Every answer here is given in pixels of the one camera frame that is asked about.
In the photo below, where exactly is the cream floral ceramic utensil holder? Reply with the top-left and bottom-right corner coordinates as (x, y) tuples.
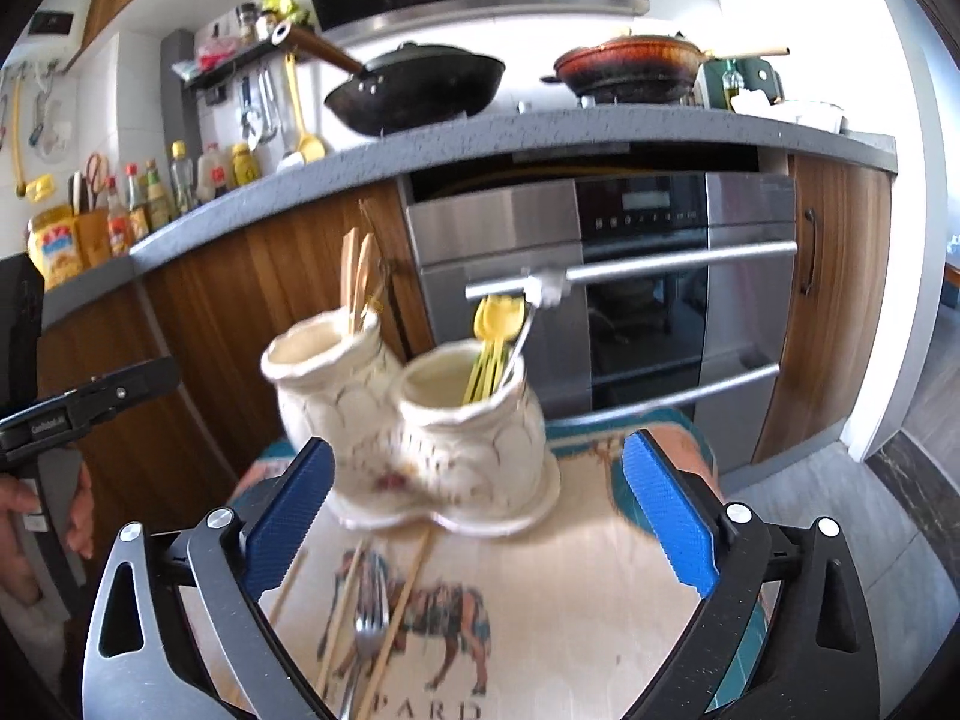
(260, 309), (560, 538)

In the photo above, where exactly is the silver fork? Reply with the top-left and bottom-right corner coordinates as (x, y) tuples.
(338, 553), (391, 718)

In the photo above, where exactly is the red cap sauce bottle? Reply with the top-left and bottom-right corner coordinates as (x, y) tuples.
(125, 163), (151, 242)

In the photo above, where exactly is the stainless steel oven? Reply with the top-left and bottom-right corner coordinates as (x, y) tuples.
(407, 166), (797, 473)

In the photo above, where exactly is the horse print table cloth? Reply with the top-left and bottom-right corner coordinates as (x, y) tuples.
(260, 433), (700, 718)

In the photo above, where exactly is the green kettle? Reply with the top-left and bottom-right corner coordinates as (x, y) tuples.
(701, 57), (784, 109)

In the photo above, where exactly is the person's hand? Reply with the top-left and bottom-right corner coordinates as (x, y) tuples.
(0, 460), (96, 608)

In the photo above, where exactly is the wooden cabinet door right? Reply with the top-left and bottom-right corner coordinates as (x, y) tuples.
(754, 154), (892, 465)

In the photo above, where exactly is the brown frying pan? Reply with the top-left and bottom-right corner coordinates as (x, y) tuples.
(540, 36), (791, 104)

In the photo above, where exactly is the black wall shelf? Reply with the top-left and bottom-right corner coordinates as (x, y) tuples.
(169, 41), (281, 91)

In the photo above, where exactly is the black wok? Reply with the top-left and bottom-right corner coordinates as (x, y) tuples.
(272, 20), (506, 137)

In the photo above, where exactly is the grey kitchen countertop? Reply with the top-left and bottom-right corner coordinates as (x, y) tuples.
(43, 104), (898, 330)

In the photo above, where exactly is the green plastic spoon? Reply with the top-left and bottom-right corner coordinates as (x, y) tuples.
(462, 296), (493, 405)

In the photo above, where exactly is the yellow food package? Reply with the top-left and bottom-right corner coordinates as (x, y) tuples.
(28, 205), (85, 291)

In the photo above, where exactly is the clear oil bottle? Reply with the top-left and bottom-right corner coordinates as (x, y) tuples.
(171, 140), (199, 216)

